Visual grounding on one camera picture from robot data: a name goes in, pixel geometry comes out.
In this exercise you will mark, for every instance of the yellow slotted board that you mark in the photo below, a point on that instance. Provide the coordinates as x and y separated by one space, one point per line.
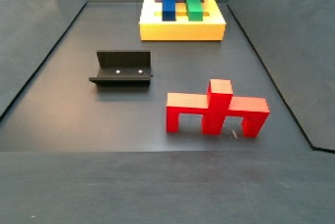
181 30

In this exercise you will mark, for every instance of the red three-legged block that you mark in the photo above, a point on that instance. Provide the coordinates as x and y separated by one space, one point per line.
215 105

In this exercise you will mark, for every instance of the green long block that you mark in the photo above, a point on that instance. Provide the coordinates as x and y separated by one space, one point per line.
195 10

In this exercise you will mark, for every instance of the blue long block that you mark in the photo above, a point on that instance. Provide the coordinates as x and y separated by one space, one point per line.
168 10

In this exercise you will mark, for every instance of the black bracket holder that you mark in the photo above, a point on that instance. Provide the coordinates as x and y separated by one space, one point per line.
124 67

